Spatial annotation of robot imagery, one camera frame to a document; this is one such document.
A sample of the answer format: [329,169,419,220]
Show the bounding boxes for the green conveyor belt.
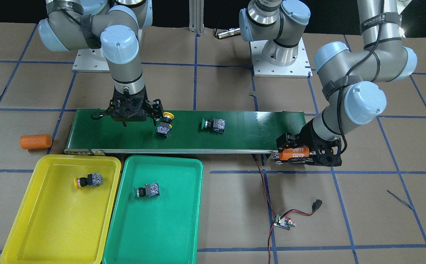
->
[64,109,306,156]

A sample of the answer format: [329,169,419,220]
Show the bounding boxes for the plain orange cylinder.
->
[19,134,53,149]

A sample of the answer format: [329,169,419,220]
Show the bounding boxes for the yellow plastic tray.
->
[0,154,121,264]

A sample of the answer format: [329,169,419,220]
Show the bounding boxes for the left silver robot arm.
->
[239,0,417,167]

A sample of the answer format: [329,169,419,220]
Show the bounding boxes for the aluminium frame post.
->
[188,0,204,34]

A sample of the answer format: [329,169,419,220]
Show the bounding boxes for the red black wire board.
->
[252,154,323,264]

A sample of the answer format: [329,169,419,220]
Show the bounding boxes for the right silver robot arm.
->
[38,0,164,123]

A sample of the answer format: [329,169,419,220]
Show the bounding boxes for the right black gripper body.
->
[92,88,164,123]

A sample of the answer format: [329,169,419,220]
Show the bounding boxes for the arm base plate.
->
[73,29,143,73]
[249,38,313,78]

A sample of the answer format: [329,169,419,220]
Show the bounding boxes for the yellow push button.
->
[74,173,103,189]
[156,112,175,138]

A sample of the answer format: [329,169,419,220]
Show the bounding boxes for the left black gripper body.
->
[276,122,342,167]

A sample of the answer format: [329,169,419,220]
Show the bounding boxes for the silver metal connector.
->
[213,28,241,40]

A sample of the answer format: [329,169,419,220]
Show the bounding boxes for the orange cylinder battery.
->
[278,146,310,161]

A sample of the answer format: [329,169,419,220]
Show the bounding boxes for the green push button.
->
[200,118,226,133]
[134,183,161,199]

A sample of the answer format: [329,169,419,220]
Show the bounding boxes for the green plastic tray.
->
[102,155,203,264]

